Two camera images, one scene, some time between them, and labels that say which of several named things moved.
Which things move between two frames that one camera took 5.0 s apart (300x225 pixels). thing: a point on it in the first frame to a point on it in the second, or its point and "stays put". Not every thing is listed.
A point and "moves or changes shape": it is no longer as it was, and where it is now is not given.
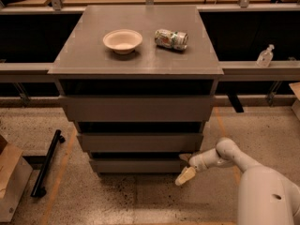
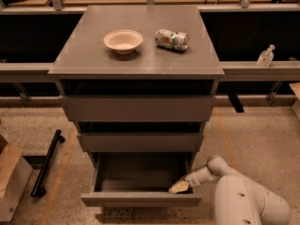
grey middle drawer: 138,142 stays put
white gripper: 197,161 to 192,179
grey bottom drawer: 139,165 moves or changes shape
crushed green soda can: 172,38 stays put
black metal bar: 38,190 stays put
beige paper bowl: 123,41 stays put
